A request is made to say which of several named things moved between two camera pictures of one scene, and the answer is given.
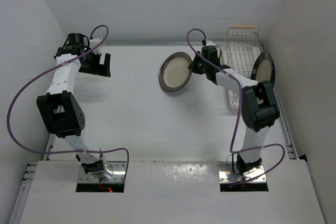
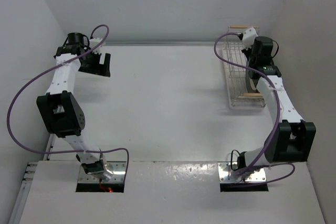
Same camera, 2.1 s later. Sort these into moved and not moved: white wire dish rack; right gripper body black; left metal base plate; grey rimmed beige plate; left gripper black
Moved: right gripper body black; grey rimmed beige plate
Not moved: left metal base plate; white wire dish rack; left gripper black
